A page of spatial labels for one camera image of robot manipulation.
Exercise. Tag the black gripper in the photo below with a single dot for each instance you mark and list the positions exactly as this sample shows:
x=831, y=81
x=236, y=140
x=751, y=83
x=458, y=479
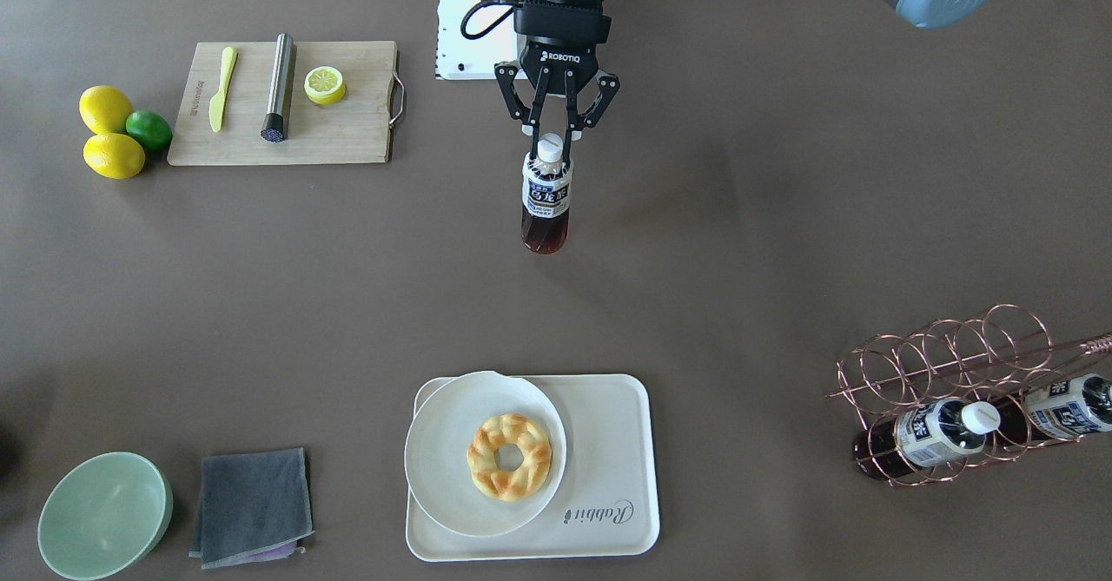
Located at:
x=559, y=59

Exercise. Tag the tea bottle white cap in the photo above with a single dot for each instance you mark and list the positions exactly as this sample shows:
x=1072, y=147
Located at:
x=546, y=186

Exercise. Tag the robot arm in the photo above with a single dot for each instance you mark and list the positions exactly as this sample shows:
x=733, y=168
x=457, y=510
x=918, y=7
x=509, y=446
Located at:
x=923, y=14

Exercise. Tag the cream rectangular serving tray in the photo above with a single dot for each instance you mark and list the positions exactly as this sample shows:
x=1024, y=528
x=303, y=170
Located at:
x=606, y=503

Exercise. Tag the tea bottle front rack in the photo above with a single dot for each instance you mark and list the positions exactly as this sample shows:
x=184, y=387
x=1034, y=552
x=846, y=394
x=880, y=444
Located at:
x=943, y=431

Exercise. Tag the tea bottle back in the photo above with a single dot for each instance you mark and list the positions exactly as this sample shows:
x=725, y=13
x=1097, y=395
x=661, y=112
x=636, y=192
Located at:
x=1065, y=409

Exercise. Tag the wooden cutting board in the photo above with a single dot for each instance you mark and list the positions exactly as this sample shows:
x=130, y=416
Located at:
x=355, y=130

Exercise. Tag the half lemon slice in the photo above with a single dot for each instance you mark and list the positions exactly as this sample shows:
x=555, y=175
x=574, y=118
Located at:
x=324, y=85

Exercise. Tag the steel muddler black tip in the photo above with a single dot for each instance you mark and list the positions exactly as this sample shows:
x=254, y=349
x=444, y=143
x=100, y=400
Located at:
x=275, y=125

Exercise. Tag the yellow plastic knife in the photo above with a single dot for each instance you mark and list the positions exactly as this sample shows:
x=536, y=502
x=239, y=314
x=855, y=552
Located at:
x=216, y=109

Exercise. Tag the round cream plate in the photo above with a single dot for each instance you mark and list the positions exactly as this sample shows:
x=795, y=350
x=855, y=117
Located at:
x=485, y=454

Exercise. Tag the green lime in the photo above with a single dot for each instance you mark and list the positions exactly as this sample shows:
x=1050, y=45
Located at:
x=150, y=129

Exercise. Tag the yellow lemon lower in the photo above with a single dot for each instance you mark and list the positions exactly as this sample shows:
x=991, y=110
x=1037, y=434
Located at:
x=116, y=156

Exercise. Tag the yellow lemon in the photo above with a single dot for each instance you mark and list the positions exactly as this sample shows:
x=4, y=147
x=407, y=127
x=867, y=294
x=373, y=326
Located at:
x=104, y=109
x=116, y=156

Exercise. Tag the yellow lemon upper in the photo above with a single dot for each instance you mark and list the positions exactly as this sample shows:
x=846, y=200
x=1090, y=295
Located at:
x=104, y=109

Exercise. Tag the grey folded cloth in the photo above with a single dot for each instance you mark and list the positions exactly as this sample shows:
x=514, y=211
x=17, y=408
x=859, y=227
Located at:
x=253, y=507

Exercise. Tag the mint green bowl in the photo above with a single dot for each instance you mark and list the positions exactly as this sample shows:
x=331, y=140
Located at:
x=103, y=516

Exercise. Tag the copper wire bottle rack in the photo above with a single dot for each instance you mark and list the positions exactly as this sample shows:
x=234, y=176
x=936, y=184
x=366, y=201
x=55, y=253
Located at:
x=1003, y=352

